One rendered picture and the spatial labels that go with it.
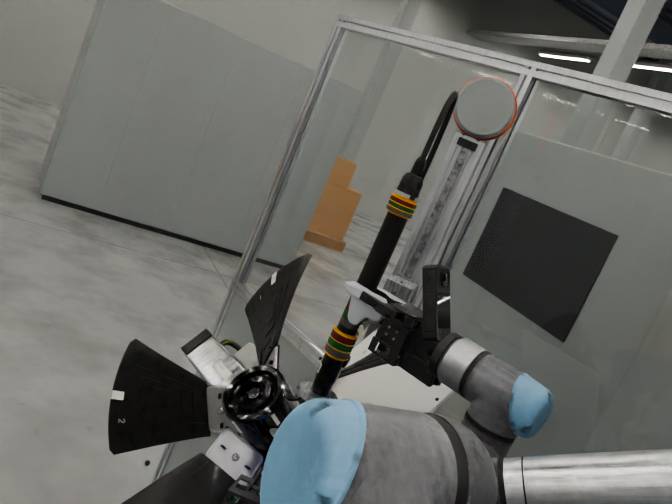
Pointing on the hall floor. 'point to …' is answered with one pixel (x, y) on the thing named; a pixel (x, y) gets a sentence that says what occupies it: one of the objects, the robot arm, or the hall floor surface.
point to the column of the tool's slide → (440, 213)
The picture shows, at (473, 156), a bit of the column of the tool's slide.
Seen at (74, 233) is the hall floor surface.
